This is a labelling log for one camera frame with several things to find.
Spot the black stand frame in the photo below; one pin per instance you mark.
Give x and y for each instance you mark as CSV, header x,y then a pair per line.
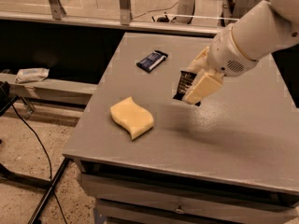
x,y
6,102

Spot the yellow wavy sponge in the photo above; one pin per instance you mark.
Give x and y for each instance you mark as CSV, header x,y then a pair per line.
x,y
135,119

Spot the grey lower shelf ledge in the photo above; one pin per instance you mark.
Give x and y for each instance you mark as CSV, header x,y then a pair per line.
x,y
52,90

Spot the grey cabinet drawer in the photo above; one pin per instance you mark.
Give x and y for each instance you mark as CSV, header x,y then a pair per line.
x,y
146,203

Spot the blue snack bar wrapper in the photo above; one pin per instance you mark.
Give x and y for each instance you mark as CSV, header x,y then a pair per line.
x,y
152,61

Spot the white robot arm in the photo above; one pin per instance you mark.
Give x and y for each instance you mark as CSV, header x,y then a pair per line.
x,y
269,26

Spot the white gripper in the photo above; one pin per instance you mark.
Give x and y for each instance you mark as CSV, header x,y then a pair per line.
x,y
228,58

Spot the grey wipes packet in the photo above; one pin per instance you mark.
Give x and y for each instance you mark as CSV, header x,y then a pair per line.
x,y
31,75

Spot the black rxbar chocolate wrapper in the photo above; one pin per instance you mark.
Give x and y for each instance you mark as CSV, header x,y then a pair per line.
x,y
185,81

